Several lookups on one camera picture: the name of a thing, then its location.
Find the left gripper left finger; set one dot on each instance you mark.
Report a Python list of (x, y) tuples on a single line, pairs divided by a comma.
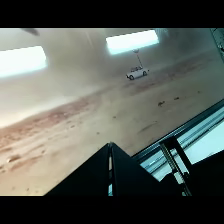
[(90, 176)]

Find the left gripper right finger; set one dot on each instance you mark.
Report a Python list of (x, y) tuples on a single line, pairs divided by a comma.
[(133, 176)]

